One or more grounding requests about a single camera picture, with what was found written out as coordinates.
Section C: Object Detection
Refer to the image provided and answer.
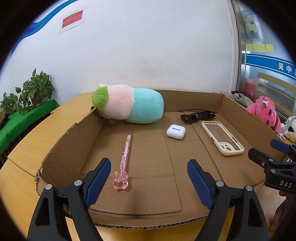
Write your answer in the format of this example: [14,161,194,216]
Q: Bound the red object behind glass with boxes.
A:
[246,77,257,93]

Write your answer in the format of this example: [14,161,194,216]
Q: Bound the person's right hand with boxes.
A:
[269,191,288,232]

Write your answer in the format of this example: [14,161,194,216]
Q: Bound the white earbuds case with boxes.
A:
[166,124,186,139]

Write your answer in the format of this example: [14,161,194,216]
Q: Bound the grey cloth bag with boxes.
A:
[225,90,256,108]

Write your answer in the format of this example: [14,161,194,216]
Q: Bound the black sunglasses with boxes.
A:
[178,109,216,124]

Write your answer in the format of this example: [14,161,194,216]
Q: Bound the pink transparent pen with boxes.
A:
[112,131,133,191]

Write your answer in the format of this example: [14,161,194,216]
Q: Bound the cream clear phone case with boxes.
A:
[201,121,245,156]

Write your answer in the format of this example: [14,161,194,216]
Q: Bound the white plush toy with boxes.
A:
[281,116,296,139]

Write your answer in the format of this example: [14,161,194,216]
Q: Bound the green tablecloth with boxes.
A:
[0,100,60,156]

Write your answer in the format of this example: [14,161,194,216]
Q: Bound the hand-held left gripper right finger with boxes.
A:
[187,159,271,241]

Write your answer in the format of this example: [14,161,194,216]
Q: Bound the large potted green plant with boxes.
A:
[16,68,56,114]

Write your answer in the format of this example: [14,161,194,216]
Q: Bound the red wall sign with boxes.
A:
[61,16,85,33]

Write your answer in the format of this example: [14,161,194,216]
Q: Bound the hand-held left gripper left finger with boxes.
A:
[27,158,112,241]

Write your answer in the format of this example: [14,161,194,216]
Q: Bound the pink strawberry plush toy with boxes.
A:
[246,96,282,133]

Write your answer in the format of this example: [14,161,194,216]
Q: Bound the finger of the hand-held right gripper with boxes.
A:
[248,148,278,176]
[270,139,296,161]

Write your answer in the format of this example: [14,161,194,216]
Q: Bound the small potted green plant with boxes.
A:
[0,92,19,115]

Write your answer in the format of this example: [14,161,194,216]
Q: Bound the cartoon poster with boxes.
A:
[243,11,259,39]

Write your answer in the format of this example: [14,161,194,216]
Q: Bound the blue window banner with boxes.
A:
[245,53,296,81]

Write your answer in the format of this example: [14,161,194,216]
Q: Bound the brown cardboard box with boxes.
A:
[35,89,289,226]

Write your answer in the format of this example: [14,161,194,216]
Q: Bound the pink and teal plush pig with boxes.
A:
[92,84,164,124]

